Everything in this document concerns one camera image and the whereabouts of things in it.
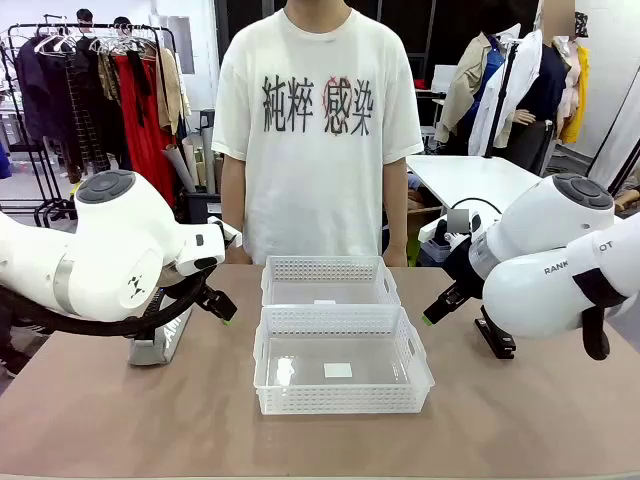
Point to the yellow garment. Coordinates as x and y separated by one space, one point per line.
580 100

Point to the beige paper roll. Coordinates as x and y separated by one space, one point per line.
190 155

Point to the grey paper roll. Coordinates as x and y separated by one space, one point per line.
182 172

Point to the white basket with caps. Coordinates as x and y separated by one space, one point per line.
432 245

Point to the grey CAMPUS pouch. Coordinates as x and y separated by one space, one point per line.
160 350

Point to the black plaid garment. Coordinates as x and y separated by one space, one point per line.
87 125

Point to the white coat navy mannequin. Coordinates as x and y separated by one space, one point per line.
525 75

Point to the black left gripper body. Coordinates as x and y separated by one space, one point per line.
172 282

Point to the black stool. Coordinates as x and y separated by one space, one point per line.
207 122

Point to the dark jacket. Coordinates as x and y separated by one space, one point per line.
40 90

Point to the white table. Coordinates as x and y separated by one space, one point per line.
475 180

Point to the black stand pole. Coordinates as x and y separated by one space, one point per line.
505 95

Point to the beige trench coat mannequin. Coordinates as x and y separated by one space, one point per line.
460 100

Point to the person's neck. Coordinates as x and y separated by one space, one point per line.
317 5

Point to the black stapler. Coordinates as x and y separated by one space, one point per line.
497 345

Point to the grey storage box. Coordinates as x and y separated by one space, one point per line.
205 210

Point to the person in white t-shirt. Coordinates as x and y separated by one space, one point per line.
320 200

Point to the blue cloth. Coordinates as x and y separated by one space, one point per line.
4 165

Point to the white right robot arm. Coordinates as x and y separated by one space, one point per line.
550 220

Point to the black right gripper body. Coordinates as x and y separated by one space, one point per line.
465 272

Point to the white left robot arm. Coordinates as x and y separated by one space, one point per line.
115 235

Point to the background person's head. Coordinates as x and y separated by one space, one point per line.
85 20
122 22

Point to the beige hanging garment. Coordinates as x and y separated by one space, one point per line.
172 90

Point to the mannequin hand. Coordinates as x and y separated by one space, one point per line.
630 197

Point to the person's left hand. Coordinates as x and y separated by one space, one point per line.
396 256

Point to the black white-striped sneaker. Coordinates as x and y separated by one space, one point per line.
15 362

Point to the person's right forearm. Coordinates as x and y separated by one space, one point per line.
234 190

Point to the white perforated plastic basket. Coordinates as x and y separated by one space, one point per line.
340 400
330 272

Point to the red dress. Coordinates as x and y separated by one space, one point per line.
145 150

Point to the person's right hand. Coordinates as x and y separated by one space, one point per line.
239 255

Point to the brown cardboard box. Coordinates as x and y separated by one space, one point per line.
422 220

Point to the black clothes rack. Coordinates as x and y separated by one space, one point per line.
47 210

